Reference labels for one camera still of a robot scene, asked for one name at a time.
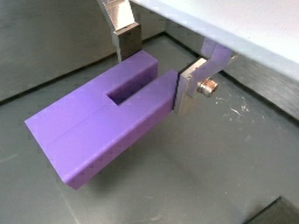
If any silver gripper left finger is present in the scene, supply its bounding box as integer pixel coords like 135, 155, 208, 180
98, 0, 143, 62

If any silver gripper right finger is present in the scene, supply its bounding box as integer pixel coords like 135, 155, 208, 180
174, 38, 236, 116

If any purple double-square block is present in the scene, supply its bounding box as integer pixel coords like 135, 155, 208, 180
26, 51, 177, 189

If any black curved holder stand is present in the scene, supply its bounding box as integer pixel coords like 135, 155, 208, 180
244, 196, 299, 224

